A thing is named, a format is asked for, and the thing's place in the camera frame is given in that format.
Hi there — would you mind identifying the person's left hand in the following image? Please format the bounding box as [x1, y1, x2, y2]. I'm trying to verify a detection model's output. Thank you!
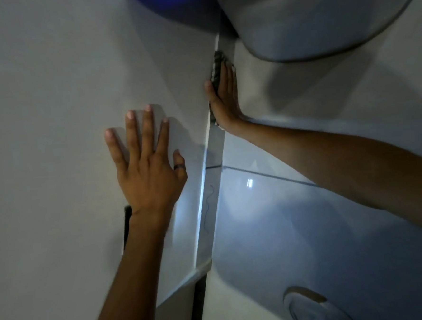
[103, 103, 191, 225]

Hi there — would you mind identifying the person's right hand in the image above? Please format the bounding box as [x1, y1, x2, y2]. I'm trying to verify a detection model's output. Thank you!
[202, 60, 250, 134]

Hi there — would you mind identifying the grey scrub pad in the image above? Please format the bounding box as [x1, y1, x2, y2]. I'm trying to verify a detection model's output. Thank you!
[207, 50, 240, 131]

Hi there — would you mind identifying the person's left forearm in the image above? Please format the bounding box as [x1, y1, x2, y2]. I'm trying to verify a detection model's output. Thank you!
[82, 210, 176, 320]

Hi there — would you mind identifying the person's right forearm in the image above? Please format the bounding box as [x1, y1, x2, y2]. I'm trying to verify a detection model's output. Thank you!
[226, 107, 422, 251]

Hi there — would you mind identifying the white cabinet panel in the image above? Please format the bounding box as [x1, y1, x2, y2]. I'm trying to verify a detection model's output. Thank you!
[0, 0, 237, 320]

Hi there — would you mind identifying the white toilet bowl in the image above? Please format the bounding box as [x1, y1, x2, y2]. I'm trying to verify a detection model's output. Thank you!
[214, 0, 422, 67]

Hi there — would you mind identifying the person's white shoe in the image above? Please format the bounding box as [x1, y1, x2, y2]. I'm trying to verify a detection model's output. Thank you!
[282, 282, 355, 320]

